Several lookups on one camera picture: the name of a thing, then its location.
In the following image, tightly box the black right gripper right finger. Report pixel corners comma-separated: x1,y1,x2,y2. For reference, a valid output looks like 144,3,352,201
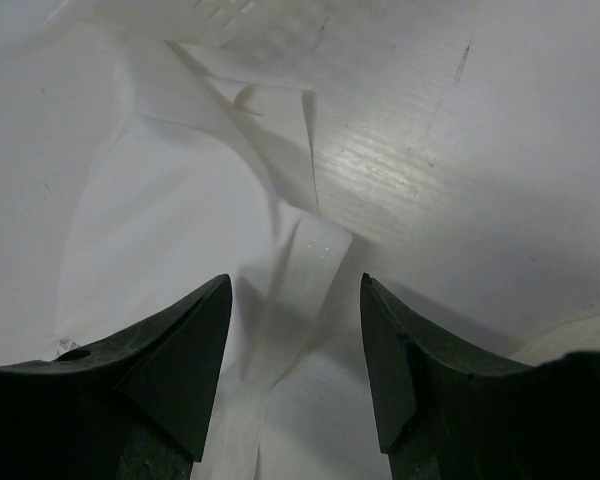
360,276,600,479

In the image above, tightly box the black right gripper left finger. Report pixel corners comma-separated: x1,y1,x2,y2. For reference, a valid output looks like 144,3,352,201
0,275,231,479

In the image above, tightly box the round mesh laundry bag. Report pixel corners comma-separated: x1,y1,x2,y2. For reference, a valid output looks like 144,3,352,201
511,316,600,366

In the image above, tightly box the white bra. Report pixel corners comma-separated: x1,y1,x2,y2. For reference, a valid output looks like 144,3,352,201
53,37,351,479

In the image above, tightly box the white plastic mesh basket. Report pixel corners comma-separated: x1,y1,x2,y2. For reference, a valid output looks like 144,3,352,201
51,0,330,49

